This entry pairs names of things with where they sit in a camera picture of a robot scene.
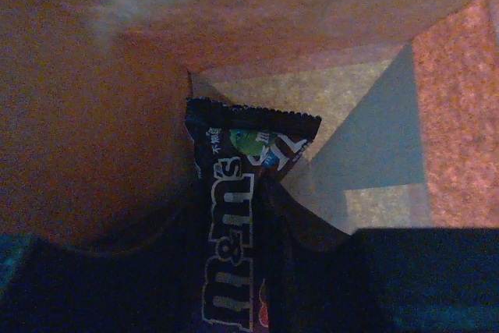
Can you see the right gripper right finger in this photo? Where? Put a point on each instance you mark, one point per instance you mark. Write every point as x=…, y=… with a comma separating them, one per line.
x=320, y=279

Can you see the red paper bag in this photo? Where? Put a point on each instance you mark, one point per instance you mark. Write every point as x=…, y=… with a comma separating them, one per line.
x=93, y=93

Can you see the brown chocolate candy packet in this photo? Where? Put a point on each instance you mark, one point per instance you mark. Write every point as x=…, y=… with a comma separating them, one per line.
x=235, y=148

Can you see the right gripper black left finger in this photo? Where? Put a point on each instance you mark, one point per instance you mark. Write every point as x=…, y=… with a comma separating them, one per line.
x=154, y=287

